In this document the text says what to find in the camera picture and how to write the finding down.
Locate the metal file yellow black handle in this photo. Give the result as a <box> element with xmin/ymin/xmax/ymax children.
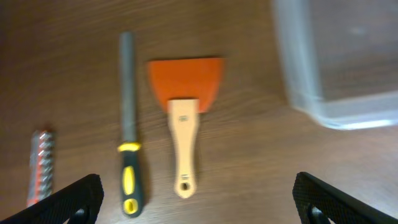
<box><xmin>118</xmin><ymin>32</ymin><xmax>144</xmax><ymax>218</ymax></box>

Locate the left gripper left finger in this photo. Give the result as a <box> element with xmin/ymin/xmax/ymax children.
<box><xmin>1</xmin><ymin>174</ymin><xmax>104</xmax><ymax>224</ymax></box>

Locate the socket set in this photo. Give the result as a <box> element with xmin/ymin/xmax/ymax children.
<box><xmin>27</xmin><ymin>129</ymin><xmax>55</xmax><ymax>207</ymax></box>

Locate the orange scraper wooden handle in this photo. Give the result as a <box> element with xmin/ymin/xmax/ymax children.
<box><xmin>148</xmin><ymin>57</ymin><xmax>224</xmax><ymax>198</ymax></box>

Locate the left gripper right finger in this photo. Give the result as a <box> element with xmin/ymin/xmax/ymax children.
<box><xmin>292</xmin><ymin>172</ymin><xmax>397</xmax><ymax>224</ymax></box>

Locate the clear plastic container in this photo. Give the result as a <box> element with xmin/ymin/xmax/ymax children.
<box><xmin>272</xmin><ymin>0</ymin><xmax>397</xmax><ymax>130</ymax></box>

